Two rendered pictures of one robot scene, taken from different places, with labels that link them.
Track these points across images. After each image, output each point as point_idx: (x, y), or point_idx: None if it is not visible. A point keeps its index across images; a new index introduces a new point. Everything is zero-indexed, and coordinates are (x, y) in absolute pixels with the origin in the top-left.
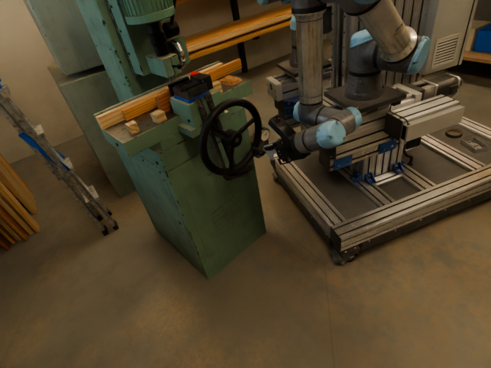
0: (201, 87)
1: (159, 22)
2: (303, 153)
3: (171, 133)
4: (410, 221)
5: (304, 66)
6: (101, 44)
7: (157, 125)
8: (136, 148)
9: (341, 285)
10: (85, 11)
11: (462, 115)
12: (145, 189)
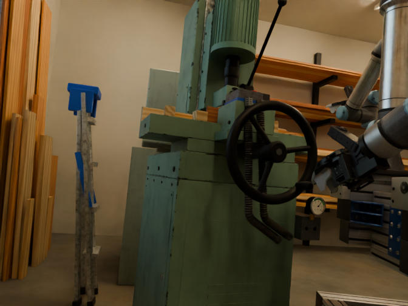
0: (255, 93)
1: (238, 59)
2: (377, 159)
3: (204, 137)
4: None
5: (390, 58)
6: (181, 90)
7: (194, 119)
8: (161, 127)
9: None
10: (183, 65)
11: None
12: (147, 240)
